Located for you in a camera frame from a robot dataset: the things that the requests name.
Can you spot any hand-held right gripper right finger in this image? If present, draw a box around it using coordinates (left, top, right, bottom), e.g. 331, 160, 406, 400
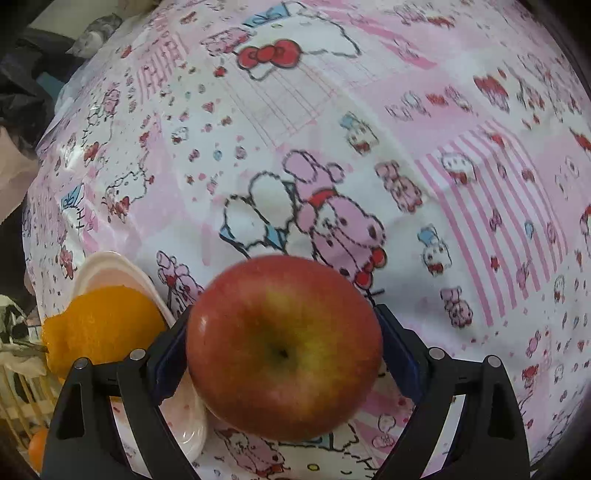
372, 304, 532, 480

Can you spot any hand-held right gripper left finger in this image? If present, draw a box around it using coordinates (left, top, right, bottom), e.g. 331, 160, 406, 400
41, 305, 201, 480

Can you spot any large knobbed orange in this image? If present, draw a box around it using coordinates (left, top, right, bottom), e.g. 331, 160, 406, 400
41, 286, 168, 402

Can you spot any white bowl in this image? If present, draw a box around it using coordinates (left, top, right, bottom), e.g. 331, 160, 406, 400
76, 251, 207, 462

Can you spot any red apple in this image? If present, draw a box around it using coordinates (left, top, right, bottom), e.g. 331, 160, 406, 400
185, 255, 384, 441

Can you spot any wooden rack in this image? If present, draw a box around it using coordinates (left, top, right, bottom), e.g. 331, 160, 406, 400
0, 355, 61, 444

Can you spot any dusty pink cloth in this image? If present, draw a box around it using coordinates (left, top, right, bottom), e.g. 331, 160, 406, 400
0, 127, 40, 222

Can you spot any pink printed blanket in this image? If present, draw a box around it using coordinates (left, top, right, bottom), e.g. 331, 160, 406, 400
22, 0, 591, 480

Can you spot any black cloth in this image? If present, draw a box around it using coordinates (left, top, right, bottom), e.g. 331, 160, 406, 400
0, 28, 88, 144

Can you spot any grey fluffy cloth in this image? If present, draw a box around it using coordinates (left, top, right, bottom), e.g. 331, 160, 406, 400
67, 14, 123, 58

